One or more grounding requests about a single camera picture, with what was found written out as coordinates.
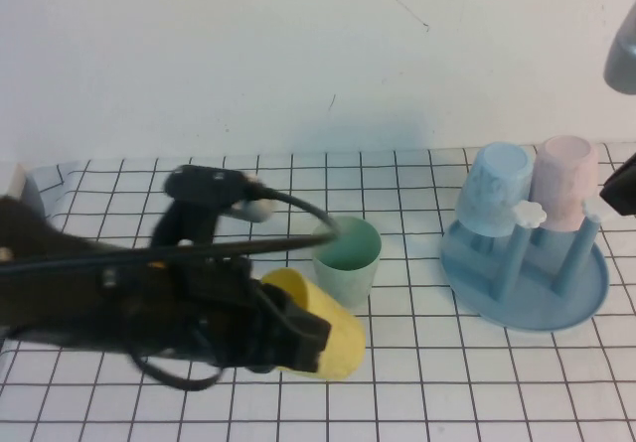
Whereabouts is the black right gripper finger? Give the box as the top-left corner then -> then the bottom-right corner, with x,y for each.
599,153 -> 636,218

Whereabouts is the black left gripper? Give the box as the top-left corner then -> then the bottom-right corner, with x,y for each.
173,256 -> 333,374

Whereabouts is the yellow plastic cup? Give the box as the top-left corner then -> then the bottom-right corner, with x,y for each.
260,266 -> 368,381

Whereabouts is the pink plastic cup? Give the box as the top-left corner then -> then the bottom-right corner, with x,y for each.
527,135 -> 599,233

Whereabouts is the green plastic cup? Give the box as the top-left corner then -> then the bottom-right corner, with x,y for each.
311,216 -> 383,309

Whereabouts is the light blue plastic cup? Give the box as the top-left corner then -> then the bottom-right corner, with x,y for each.
455,142 -> 535,238

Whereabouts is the blue cup stand with pegs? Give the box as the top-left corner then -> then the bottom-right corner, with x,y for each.
439,201 -> 610,334

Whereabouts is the white black-grid tablecloth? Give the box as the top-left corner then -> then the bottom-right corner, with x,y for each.
0,142 -> 636,442

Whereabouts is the black cable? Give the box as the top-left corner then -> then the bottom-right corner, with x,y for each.
0,186 -> 342,275
127,347 -> 225,392

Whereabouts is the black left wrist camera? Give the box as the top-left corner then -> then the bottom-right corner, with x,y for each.
151,163 -> 277,259

